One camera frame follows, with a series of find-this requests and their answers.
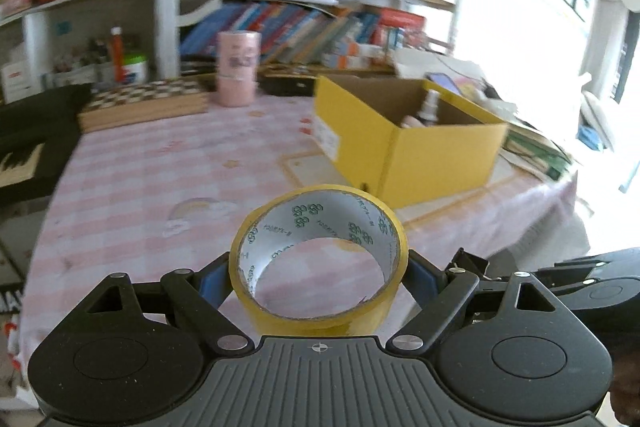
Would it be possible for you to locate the yellow cardboard box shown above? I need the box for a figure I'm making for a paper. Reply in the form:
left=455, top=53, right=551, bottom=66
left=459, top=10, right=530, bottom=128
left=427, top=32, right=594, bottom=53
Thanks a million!
left=312, top=74, right=510, bottom=209

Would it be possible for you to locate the white jar with green lid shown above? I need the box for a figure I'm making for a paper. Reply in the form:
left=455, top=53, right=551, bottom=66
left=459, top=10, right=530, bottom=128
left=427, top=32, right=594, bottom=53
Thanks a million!
left=122, top=53, right=149, bottom=84

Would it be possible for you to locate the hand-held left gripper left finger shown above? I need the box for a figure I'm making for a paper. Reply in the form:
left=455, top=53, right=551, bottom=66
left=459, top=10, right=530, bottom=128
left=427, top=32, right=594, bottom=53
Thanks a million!
left=55, top=253, right=252, bottom=355

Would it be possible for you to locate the pink cylindrical canister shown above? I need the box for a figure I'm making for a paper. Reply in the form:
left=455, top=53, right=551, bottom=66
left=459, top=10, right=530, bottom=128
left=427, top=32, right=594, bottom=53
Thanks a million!
left=216, top=30, right=262, bottom=106

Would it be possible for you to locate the orange red bottle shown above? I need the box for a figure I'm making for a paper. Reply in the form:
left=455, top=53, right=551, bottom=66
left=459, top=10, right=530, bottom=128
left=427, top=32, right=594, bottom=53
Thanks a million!
left=111, top=27, right=124, bottom=82

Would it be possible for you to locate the spray bottle with white nozzle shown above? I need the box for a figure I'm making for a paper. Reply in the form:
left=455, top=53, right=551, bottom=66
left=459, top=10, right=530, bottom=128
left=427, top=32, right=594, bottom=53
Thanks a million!
left=419, top=89, right=442, bottom=128

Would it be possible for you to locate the bunch of pens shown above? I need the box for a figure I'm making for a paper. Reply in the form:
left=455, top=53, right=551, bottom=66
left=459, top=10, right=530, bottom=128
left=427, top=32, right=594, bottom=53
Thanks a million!
left=55, top=37, right=113, bottom=68

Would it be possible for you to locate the white bookshelf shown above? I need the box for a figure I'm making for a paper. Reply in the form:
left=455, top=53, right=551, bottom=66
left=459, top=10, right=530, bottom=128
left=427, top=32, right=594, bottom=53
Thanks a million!
left=0, top=0, right=471, bottom=108

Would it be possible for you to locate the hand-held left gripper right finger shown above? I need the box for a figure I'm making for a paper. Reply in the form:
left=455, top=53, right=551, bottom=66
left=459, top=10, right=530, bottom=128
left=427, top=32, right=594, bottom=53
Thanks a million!
left=387, top=249, right=586, bottom=355

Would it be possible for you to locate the wooden chessboard box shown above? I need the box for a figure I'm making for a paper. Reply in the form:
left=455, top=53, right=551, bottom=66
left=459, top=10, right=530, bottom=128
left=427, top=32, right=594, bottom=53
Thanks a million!
left=77, top=77, right=210, bottom=134

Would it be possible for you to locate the white box with red label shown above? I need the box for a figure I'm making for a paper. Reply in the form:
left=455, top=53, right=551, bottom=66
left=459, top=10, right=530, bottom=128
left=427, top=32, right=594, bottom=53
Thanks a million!
left=0, top=62, right=31, bottom=100

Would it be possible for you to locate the desktop with pink checked tablecloth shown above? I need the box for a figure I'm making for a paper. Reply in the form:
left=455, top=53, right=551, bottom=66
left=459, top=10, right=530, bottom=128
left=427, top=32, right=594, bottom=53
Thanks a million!
left=10, top=94, right=591, bottom=358

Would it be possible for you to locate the yellow tape roll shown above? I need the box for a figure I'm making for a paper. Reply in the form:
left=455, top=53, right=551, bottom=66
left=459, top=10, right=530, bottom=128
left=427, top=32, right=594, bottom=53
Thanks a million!
left=228, top=185, right=410, bottom=338

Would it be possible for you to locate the smartphone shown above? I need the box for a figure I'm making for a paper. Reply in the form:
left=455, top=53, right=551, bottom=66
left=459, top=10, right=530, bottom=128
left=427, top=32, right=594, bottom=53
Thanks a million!
left=427, top=72, right=463, bottom=95

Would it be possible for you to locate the row of slanted books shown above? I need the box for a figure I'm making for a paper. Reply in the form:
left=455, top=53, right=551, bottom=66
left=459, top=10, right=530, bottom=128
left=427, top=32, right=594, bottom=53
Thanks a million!
left=180, top=2, right=426, bottom=65

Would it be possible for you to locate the dark wooden tray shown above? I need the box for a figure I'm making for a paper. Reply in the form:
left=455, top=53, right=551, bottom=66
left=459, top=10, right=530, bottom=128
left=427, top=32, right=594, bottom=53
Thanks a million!
left=262, top=72, right=321, bottom=96

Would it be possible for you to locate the green book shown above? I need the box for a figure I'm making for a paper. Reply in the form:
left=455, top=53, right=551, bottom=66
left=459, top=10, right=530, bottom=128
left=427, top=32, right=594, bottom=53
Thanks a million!
left=502, top=127, right=576, bottom=182

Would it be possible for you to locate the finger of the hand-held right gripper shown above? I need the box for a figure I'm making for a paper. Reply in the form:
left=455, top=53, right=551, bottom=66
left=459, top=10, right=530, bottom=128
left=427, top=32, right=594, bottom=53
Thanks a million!
left=446, top=247, right=490, bottom=279
left=539, top=256, right=622, bottom=291

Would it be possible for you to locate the black electronic keyboard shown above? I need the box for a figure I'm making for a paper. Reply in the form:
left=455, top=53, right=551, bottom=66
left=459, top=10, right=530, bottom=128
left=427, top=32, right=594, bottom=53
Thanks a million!
left=0, top=83, right=93, bottom=208

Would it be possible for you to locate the grey pen holder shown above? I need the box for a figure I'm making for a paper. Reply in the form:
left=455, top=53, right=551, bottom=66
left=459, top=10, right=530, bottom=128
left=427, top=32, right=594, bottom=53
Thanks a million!
left=45, top=67, right=113, bottom=88

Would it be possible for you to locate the pile of papers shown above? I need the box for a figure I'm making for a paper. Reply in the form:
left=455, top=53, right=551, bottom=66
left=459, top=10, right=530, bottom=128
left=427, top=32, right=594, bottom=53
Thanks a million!
left=395, top=52, right=501, bottom=98

